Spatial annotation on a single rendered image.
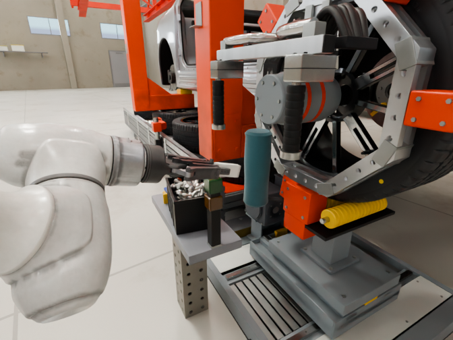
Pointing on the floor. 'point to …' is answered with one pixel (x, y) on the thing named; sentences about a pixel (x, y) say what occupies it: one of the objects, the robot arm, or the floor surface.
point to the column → (190, 284)
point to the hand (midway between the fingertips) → (226, 170)
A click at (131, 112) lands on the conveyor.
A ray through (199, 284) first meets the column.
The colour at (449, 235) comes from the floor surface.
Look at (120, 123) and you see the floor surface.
